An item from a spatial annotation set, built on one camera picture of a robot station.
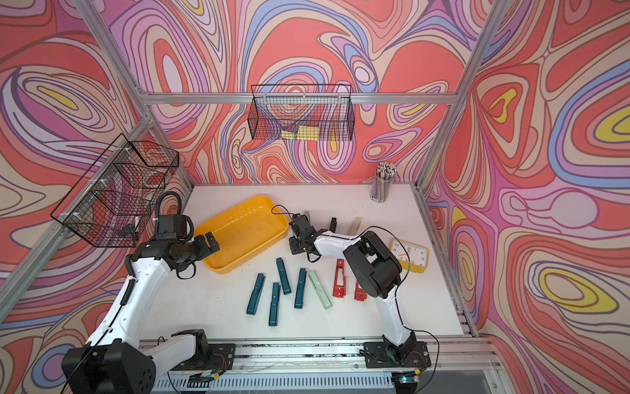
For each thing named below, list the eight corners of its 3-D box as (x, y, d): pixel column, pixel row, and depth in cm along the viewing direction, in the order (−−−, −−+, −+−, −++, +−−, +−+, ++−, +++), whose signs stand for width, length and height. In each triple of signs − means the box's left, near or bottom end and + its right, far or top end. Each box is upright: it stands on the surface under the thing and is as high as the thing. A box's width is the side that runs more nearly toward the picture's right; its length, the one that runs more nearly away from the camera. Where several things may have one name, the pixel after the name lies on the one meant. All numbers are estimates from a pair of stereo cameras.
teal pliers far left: (247, 314, 83) (245, 311, 81) (259, 276, 92) (257, 273, 90) (255, 315, 83) (253, 313, 81) (266, 277, 92) (265, 274, 90)
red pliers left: (333, 297, 87) (333, 295, 85) (331, 261, 96) (332, 258, 94) (346, 297, 87) (347, 295, 85) (343, 261, 96) (344, 258, 94)
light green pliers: (325, 310, 84) (325, 308, 82) (306, 275, 92) (306, 272, 90) (332, 306, 85) (333, 304, 83) (313, 272, 93) (313, 269, 91)
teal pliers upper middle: (283, 295, 87) (283, 293, 85) (275, 261, 95) (274, 259, 94) (292, 292, 87) (291, 290, 86) (282, 259, 96) (282, 256, 94)
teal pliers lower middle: (268, 326, 81) (267, 324, 79) (273, 285, 90) (272, 282, 88) (276, 326, 81) (275, 324, 79) (280, 285, 90) (280, 282, 88)
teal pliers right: (294, 308, 84) (293, 305, 82) (299, 271, 93) (299, 268, 91) (302, 308, 84) (302, 306, 82) (306, 272, 93) (306, 269, 91)
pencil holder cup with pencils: (371, 203, 115) (379, 173, 101) (369, 192, 120) (376, 162, 105) (387, 203, 115) (397, 173, 101) (384, 192, 120) (394, 162, 105)
